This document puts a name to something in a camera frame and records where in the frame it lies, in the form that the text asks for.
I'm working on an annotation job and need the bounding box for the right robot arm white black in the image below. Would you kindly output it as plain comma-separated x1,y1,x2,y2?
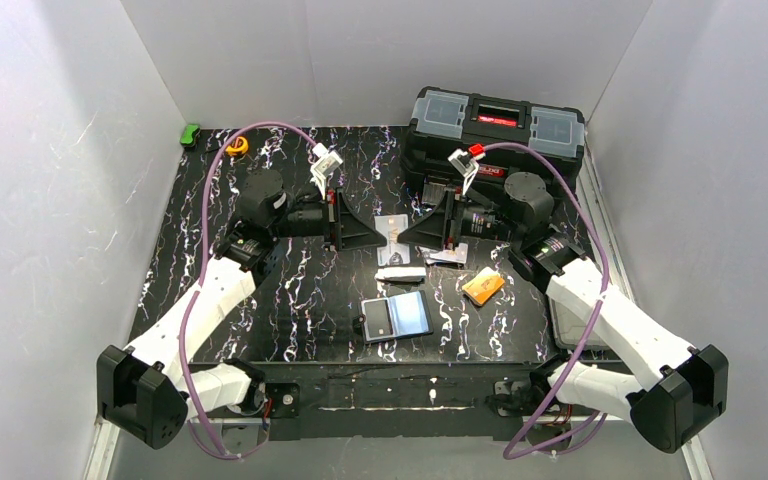
398,172,729,453

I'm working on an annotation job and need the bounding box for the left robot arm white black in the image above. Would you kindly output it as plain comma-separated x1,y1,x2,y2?
96,169,387,449

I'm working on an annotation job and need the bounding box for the white card on table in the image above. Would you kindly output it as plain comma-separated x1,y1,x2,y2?
419,242,469,267

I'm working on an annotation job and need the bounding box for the orange object on table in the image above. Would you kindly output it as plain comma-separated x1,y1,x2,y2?
461,267,506,306

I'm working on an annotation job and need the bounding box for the yellow tape measure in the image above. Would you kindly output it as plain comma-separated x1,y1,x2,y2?
225,136,249,157

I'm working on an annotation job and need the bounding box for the green small object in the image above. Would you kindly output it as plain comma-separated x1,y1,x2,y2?
179,123,201,150

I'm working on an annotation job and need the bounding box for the grey foam pad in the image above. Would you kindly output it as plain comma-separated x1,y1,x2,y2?
548,298,593,350

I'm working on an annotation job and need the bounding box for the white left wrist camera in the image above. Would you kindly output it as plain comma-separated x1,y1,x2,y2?
310,143,344,198

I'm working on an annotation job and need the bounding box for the black toolbox with red handle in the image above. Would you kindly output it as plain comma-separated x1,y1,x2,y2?
400,86,585,205

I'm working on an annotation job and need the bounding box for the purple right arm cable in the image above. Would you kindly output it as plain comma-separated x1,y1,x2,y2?
476,141,612,462

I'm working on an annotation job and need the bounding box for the aluminium frame rail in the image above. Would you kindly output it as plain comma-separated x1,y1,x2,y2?
577,148,636,302

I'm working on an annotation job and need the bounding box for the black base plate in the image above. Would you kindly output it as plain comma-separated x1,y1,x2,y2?
201,360,574,444

